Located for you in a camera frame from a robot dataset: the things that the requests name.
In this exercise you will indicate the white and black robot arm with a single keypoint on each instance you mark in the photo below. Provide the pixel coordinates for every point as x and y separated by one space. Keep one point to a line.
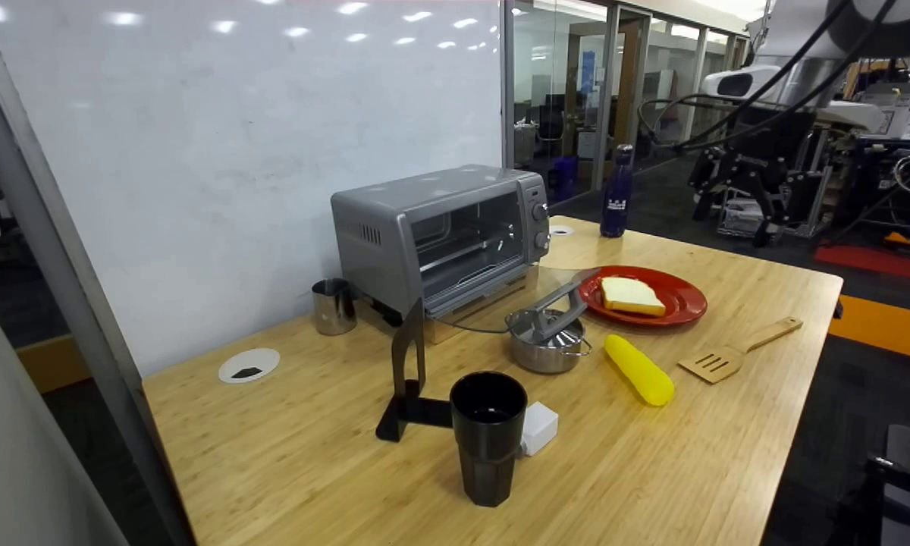
880 24

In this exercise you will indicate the framed whiteboard panel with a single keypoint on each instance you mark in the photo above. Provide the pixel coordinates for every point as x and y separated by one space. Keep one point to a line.
170 153

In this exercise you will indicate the black plastic tumbler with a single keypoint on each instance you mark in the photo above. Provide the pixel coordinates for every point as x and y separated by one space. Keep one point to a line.
489 443

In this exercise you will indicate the wooden slotted spatula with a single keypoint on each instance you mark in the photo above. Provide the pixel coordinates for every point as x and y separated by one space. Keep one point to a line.
716 363

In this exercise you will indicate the small white block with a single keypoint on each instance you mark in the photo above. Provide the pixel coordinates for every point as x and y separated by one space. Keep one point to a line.
540 426

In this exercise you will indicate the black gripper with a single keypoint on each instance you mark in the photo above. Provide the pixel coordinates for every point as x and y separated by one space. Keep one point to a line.
763 153

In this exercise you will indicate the dark blue water bottle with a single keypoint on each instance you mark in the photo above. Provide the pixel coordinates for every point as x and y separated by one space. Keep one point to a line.
616 197

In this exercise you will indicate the small steel pot with lid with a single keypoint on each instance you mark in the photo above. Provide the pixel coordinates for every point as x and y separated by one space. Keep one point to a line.
540 360

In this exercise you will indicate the yellow toy corn cob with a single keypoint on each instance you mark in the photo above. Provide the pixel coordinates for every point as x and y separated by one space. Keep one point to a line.
638 371

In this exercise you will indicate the silver toaster oven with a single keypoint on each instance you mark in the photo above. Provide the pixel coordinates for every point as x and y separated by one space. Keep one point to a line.
373 239

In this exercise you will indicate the white bread slice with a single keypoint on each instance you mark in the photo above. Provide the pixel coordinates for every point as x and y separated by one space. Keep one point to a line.
633 294

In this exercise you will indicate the small steel cup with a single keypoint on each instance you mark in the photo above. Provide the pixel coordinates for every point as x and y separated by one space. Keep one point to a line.
333 307

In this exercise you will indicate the red plate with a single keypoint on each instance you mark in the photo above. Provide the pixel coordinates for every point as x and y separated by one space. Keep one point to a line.
682 297

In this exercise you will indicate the black metal bookend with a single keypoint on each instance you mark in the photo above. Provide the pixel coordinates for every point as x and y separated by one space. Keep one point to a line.
406 354

